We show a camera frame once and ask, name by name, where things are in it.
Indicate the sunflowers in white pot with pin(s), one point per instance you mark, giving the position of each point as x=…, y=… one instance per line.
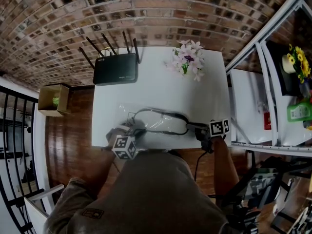
x=298, y=62

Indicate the person's left forearm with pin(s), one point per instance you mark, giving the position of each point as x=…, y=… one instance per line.
x=103, y=169

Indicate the person's right forearm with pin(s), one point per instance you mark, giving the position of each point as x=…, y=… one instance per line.
x=224, y=164

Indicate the open cardboard box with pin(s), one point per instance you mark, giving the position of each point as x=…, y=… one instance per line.
x=50, y=101

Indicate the red packet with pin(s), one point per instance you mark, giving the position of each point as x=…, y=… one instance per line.
x=267, y=121

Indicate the pink artificial flower bouquet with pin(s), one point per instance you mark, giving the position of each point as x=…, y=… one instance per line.
x=187, y=57

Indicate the clear plastic bag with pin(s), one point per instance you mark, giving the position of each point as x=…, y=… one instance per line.
x=156, y=118

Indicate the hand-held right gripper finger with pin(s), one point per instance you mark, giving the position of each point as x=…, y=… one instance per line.
x=195, y=125

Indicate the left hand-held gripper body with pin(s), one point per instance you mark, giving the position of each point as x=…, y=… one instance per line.
x=123, y=145

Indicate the black router with antennas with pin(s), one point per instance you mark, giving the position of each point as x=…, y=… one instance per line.
x=115, y=68

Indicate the person's brown shirt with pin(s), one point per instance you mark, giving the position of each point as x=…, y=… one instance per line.
x=151, y=199

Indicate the black footwear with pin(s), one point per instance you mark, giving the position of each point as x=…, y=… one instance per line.
x=170, y=114

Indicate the black folding stand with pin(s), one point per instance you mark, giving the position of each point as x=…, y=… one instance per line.
x=258, y=194

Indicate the black metal railing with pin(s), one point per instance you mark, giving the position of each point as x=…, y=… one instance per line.
x=14, y=155

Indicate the white board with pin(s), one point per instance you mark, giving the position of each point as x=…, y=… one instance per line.
x=36, y=213

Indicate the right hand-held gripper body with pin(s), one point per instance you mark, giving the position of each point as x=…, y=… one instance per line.
x=217, y=128

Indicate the white metal shelf rack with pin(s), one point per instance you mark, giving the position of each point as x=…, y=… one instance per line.
x=270, y=106

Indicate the green item in cardboard box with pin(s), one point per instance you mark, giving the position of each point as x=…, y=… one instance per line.
x=56, y=101

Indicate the green plastic packet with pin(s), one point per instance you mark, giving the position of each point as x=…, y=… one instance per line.
x=299, y=112

